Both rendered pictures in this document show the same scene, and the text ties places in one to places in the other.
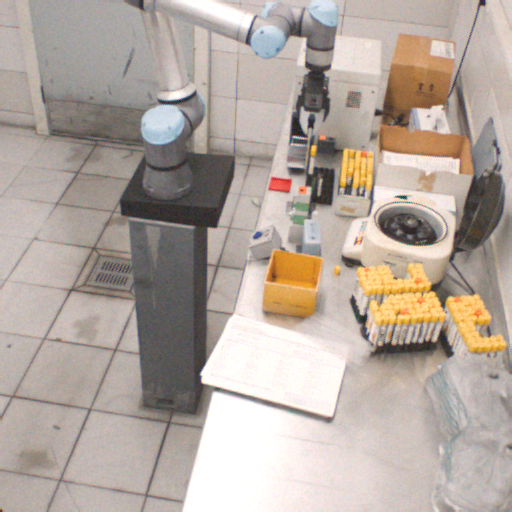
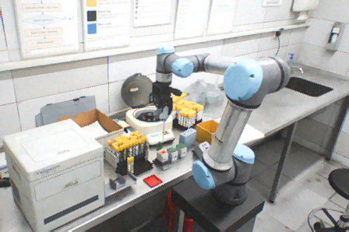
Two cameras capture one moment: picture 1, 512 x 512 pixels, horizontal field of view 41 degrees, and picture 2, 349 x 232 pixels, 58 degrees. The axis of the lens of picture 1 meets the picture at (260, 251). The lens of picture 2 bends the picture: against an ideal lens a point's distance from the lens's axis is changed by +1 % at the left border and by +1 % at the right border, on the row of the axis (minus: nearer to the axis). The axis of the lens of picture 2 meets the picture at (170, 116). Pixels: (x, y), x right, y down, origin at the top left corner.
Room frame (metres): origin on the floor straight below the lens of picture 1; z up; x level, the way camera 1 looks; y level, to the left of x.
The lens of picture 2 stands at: (2.67, 0.76, 1.82)
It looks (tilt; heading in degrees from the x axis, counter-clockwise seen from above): 27 degrees down; 221
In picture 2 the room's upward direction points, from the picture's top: 5 degrees clockwise
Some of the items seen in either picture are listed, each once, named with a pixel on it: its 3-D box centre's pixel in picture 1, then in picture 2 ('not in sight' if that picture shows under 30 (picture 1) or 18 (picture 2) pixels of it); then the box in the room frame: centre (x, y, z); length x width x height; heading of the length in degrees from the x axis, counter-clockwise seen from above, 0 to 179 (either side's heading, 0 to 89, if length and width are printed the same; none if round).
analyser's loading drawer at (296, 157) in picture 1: (300, 144); (113, 184); (2.00, -0.11, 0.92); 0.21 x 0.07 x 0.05; 174
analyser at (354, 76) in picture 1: (335, 93); (59, 171); (2.19, -0.22, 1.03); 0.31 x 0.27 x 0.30; 174
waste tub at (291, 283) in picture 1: (292, 284); (210, 133); (1.30, -0.09, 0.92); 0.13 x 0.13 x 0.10; 82
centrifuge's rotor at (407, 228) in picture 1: (408, 231); (149, 118); (1.50, -0.40, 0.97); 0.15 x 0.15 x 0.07
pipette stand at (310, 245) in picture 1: (310, 245); (187, 139); (1.46, -0.14, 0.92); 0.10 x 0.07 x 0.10; 1
